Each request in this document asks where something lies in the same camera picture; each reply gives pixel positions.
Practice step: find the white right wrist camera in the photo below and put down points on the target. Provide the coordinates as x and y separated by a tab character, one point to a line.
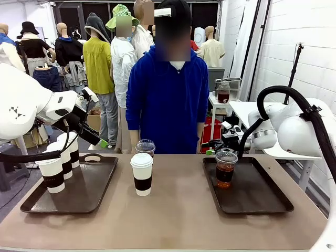
236	130

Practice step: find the small white side table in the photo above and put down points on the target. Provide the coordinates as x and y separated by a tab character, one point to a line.
214	101

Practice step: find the mannequin in white blue jacket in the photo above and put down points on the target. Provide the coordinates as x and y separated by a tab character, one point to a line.
6	52

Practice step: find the mannequin in black sweater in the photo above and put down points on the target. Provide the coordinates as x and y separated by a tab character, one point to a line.
65	50

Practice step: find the person in blue hoodie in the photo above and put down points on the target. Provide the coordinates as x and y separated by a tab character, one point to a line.
168	99

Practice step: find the black clothing stand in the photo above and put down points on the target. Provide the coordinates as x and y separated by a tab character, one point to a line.
25	60

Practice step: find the cardboard box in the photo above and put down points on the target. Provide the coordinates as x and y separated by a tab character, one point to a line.
93	122

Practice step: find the white paper coffee cup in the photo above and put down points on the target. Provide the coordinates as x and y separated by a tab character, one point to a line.
141	173
67	165
74	157
53	176

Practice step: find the grey plastic stool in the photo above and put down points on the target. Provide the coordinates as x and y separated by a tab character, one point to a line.
13	170

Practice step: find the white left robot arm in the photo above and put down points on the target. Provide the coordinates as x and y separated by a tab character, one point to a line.
18	105

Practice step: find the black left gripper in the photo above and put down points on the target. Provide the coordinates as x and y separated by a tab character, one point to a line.
77	115

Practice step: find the mannequin with black hat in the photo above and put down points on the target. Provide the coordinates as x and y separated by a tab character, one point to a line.
32	47

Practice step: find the black slanted pole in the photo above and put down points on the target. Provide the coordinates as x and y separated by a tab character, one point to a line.
253	34

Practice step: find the dark brown serving tray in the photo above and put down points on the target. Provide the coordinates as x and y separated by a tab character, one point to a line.
252	189
86	189

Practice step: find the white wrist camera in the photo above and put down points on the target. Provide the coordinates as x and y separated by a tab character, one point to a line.
236	130
90	94

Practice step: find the white round padded object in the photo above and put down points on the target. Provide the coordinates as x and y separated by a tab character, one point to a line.
199	36

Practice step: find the metal tray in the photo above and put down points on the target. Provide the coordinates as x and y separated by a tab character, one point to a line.
233	81

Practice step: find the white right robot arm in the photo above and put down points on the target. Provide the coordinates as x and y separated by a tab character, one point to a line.
296	134

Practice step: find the mannequin torso in jeans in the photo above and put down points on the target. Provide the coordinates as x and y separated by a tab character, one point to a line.
47	77

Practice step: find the mannequin in yellow shirt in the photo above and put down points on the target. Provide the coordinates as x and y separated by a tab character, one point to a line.
97	65

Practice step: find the person's left hand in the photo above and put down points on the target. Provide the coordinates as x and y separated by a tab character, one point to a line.
200	136

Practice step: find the red shopping bag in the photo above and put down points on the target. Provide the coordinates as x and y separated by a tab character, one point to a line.
212	131

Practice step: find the person with green checkered hat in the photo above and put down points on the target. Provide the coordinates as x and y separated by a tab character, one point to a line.
120	65

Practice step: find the person in cream shirt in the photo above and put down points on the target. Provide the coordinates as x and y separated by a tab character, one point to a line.
141	39

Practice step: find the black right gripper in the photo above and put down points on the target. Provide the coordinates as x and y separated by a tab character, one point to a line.
233	141

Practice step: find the mannequin in cream shirt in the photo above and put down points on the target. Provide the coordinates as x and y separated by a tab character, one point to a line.
212	52

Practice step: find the glass jar with brown liquid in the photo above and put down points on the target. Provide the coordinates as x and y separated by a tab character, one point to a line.
223	95

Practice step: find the black tripod stand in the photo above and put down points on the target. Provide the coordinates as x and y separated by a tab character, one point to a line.
295	65

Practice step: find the grey box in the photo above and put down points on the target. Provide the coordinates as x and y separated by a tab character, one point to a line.
216	78

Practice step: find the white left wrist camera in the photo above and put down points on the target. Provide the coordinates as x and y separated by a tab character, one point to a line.
90	94

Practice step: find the white head-mounted camera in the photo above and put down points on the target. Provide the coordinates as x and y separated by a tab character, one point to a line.
162	12

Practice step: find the person's right hand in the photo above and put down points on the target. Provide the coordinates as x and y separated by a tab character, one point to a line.
135	141

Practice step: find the clear plastic iced coffee cup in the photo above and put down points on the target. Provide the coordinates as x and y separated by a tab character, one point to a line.
145	147
225	170

